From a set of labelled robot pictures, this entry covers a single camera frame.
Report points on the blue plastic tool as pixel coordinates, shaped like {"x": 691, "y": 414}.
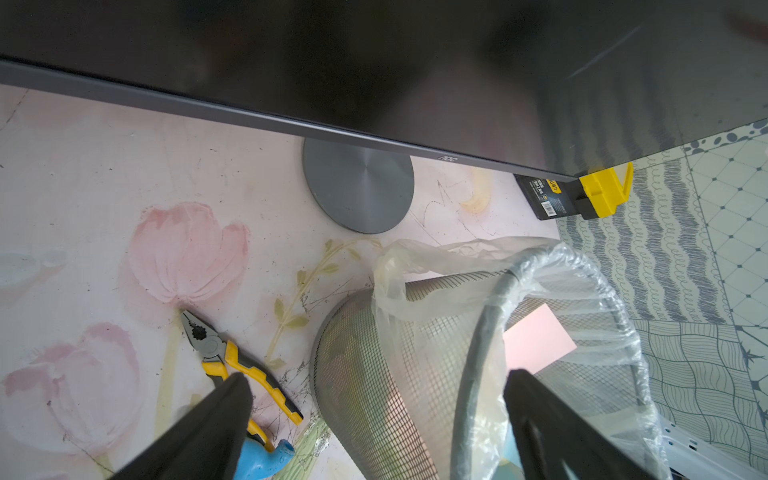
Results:
{"x": 256, "y": 462}

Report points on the round grey monitor base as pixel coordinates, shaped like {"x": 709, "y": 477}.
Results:
{"x": 364, "y": 190}

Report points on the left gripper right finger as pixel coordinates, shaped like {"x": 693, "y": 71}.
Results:
{"x": 584, "y": 423}

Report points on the grey mesh waste bin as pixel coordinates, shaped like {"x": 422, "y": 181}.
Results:
{"x": 356, "y": 395}

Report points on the black flat monitor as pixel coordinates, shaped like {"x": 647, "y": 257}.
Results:
{"x": 560, "y": 87}

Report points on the yellow black toolbox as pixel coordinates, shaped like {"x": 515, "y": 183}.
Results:
{"x": 593, "y": 196}

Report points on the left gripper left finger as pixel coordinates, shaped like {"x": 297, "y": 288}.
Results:
{"x": 204, "y": 444}

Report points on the yellow black pliers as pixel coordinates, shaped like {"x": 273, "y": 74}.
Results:
{"x": 220, "y": 355}

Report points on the clear plastic bin liner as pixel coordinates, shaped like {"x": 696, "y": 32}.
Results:
{"x": 440, "y": 315}

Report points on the pink note in bin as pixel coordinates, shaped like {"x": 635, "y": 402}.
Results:
{"x": 536, "y": 341}

